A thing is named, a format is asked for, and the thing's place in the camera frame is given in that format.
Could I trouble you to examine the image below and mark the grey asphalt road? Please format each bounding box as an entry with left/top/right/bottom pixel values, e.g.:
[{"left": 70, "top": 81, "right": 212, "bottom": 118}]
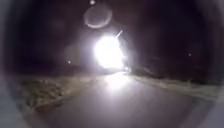
[{"left": 31, "top": 71, "right": 214, "bottom": 128}]

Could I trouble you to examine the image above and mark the pale roadside verge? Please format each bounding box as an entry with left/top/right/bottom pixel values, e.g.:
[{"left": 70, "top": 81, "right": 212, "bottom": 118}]
[{"left": 129, "top": 73, "right": 224, "bottom": 101}]

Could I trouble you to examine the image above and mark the dry grass verge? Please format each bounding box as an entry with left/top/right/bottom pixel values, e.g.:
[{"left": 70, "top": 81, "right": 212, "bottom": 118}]
[{"left": 14, "top": 74, "right": 106, "bottom": 113}]

